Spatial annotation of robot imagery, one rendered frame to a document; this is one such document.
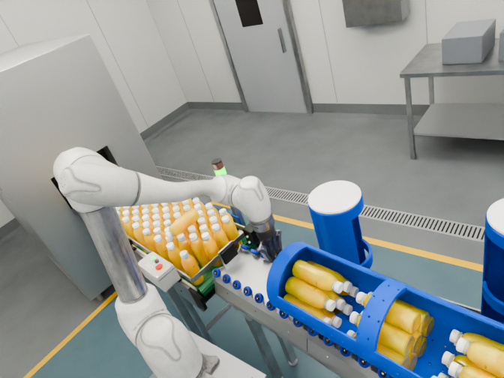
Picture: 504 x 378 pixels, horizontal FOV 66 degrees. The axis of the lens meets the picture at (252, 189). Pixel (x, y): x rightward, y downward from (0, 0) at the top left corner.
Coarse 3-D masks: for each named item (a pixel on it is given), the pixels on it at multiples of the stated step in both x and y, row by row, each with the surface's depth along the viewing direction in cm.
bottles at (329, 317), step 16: (352, 288) 148; (304, 304) 145; (336, 304) 143; (336, 320) 143; (432, 320) 128; (352, 336) 131; (416, 336) 122; (384, 352) 121; (416, 352) 127; (448, 352) 117
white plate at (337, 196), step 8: (328, 184) 212; (336, 184) 210; (344, 184) 208; (352, 184) 205; (312, 192) 210; (320, 192) 208; (328, 192) 206; (336, 192) 204; (344, 192) 202; (352, 192) 200; (360, 192) 198; (312, 200) 204; (320, 200) 202; (328, 200) 200; (336, 200) 199; (344, 200) 197; (352, 200) 195; (312, 208) 200; (320, 208) 197; (328, 208) 195; (336, 208) 193; (344, 208) 192
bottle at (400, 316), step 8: (368, 296) 129; (392, 304) 123; (400, 304) 123; (392, 312) 121; (400, 312) 120; (408, 312) 119; (416, 312) 119; (384, 320) 124; (392, 320) 121; (400, 320) 119; (408, 320) 118; (416, 320) 120; (400, 328) 121; (408, 328) 118; (416, 328) 120
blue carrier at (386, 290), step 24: (288, 264) 155; (336, 264) 156; (360, 288) 151; (384, 288) 124; (408, 288) 124; (288, 312) 146; (360, 312) 149; (384, 312) 118; (432, 312) 131; (456, 312) 123; (336, 336) 129; (360, 336) 121; (432, 336) 132; (384, 360) 116; (432, 360) 128
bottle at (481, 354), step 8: (472, 344) 107; (480, 344) 106; (488, 344) 105; (464, 352) 108; (472, 352) 105; (480, 352) 104; (488, 352) 103; (496, 352) 102; (472, 360) 106; (480, 360) 104; (488, 360) 102; (496, 360) 101; (488, 368) 102; (496, 368) 101
